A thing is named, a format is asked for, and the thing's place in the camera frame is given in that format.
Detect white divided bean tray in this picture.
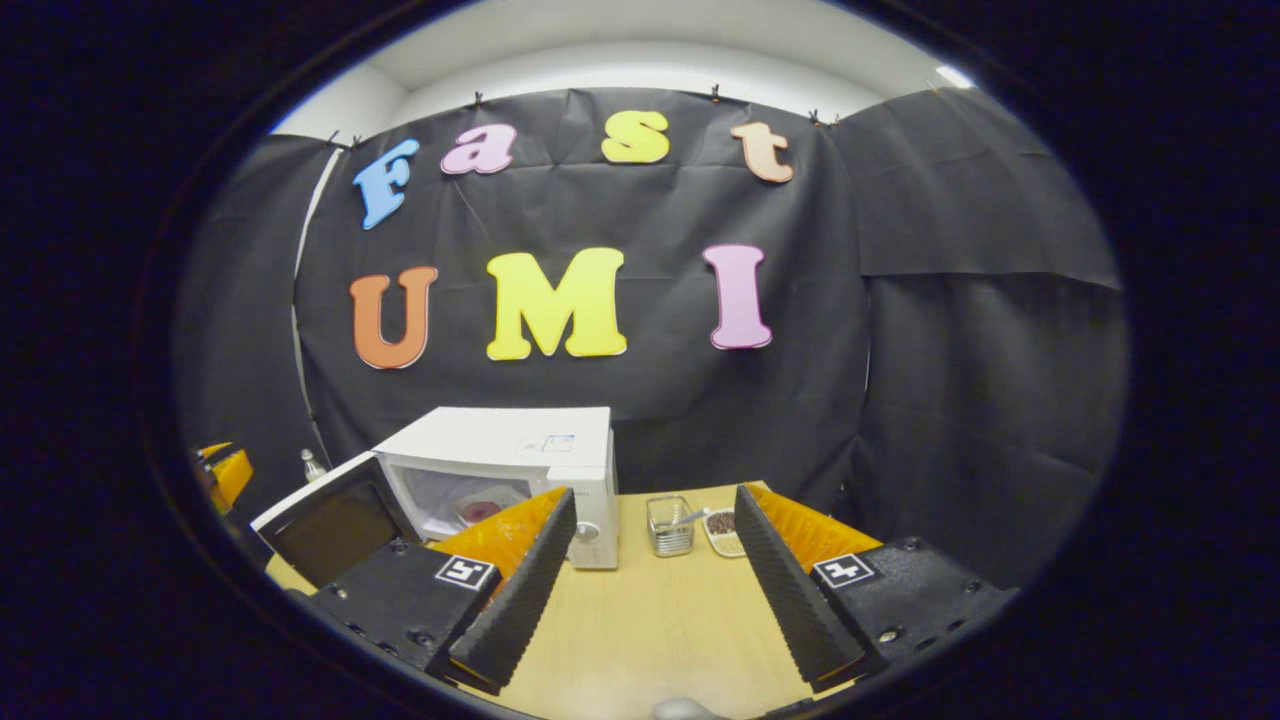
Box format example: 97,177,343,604
703,508,747,559

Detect metal wire holder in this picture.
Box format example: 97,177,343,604
646,495,696,558

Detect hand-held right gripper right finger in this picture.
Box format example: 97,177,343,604
735,483,1021,696

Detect white microwave oven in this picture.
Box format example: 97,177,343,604
250,405,621,589

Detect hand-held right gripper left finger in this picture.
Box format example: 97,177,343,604
300,487,579,696

